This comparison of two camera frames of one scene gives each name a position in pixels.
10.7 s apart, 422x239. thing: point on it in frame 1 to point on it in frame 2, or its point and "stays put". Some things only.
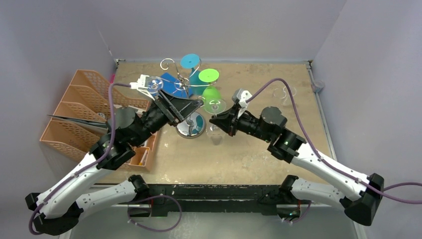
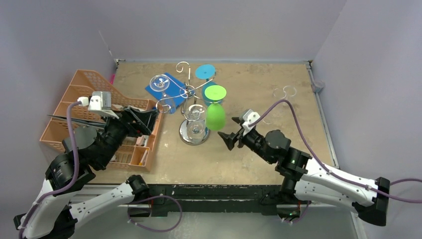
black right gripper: x=234 y=119 to x=240 y=133
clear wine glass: x=215 y=106 to x=195 y=114
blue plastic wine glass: x=196 y=87 to x=206 y=71
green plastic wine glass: x=210 y=94 to x=215 y=116
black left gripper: x=180 y=106 to x=146 y=121
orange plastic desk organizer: x=87 y=97 stays put
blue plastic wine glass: x=170 y=85 stays put
